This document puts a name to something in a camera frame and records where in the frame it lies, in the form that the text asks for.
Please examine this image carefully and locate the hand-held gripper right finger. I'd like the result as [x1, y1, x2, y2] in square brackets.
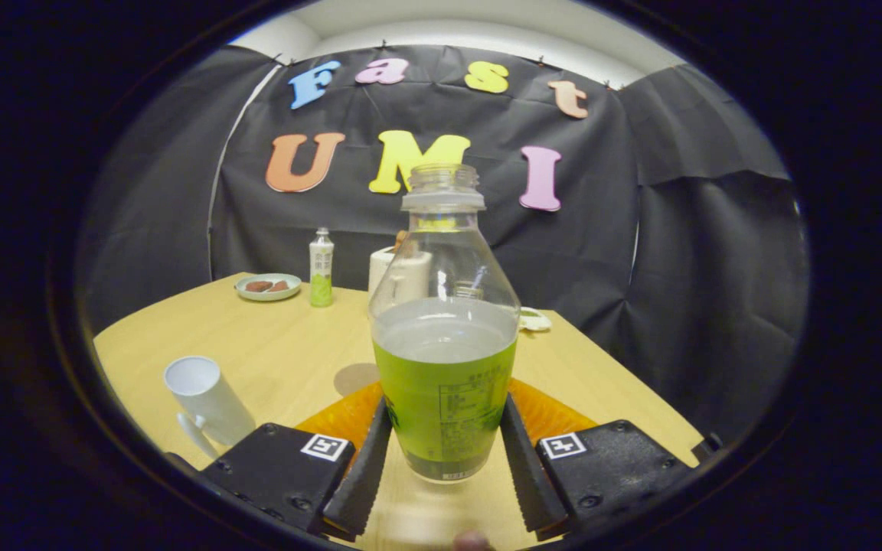
[499, 377, 696, 536]

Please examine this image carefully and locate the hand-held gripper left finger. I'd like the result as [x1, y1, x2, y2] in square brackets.
[200, 380, 394, 538]

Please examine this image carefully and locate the round brown coaster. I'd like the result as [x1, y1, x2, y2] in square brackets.
[334, 363, 382, 397]

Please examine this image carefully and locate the green label juice bottle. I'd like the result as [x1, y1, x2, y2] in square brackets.
[368, 163, 522, 484]

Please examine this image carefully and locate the white cup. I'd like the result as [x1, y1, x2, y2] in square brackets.
[163, 355, 256, 460]

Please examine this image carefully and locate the small green white bottle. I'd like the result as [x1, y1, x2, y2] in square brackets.
[309, 227, 335, 308]

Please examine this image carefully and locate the wooden table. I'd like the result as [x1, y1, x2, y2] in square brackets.
[93, 272, 706, 550]

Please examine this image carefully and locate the white toaster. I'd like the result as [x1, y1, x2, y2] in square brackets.
[368, 246, 434, 315]

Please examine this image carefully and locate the pale green plate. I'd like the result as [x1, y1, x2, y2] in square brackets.
[234, 273, 302, 302]

